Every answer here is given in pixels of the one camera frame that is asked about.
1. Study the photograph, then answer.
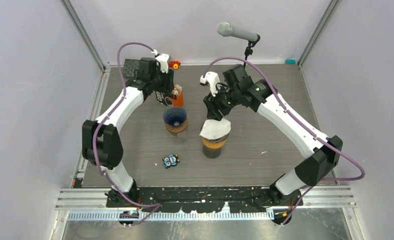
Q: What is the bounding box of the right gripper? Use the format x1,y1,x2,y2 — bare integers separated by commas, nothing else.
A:
203,82,240,122

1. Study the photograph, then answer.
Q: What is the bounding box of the white paper coffee filter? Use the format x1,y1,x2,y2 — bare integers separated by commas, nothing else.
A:
199,118,231,140

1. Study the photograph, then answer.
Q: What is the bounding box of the orange coffee filter bag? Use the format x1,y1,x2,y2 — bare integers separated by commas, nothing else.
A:
155,83,184,107

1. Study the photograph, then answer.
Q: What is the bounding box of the blue ribbed dripper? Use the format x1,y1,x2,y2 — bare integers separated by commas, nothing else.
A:
163,106,187,127

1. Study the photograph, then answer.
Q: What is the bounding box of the dark glass carafe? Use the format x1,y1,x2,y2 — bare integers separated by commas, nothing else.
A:
202,146,222,159

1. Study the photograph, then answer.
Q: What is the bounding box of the dark wooden dripper ring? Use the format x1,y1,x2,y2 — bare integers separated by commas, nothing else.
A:
164,120,189,134

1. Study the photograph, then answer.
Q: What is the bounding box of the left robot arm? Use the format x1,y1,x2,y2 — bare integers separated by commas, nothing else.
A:
82,53,174,207

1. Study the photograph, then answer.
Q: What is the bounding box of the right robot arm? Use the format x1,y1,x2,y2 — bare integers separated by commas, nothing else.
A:
200,64,343,205

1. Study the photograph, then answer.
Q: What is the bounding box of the toy train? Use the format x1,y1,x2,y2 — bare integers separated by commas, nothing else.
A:
168,60,181,70

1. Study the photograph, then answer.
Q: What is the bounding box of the dark grey studded plate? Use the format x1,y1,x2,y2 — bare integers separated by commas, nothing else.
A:
122,58,140,79

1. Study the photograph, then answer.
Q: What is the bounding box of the blue owl toy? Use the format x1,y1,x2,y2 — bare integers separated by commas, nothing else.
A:
162,154,180,169

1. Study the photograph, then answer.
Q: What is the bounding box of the black microphone tripod stand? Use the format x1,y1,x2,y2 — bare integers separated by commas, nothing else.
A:
244,41,258,61

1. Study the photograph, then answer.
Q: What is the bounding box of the grey microphone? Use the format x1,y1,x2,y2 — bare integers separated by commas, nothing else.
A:
216,21,260,43

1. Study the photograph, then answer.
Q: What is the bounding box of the teal block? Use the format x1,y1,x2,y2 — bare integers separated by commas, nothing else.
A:
285,58,297,65

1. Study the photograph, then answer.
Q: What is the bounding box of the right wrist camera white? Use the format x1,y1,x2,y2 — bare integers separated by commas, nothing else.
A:
199,71,220,97

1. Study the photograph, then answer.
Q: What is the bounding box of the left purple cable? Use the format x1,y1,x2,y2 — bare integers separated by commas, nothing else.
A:
92,42,163,226

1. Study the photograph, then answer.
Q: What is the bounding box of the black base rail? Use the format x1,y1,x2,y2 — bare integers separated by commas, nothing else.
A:
104,185,305,215

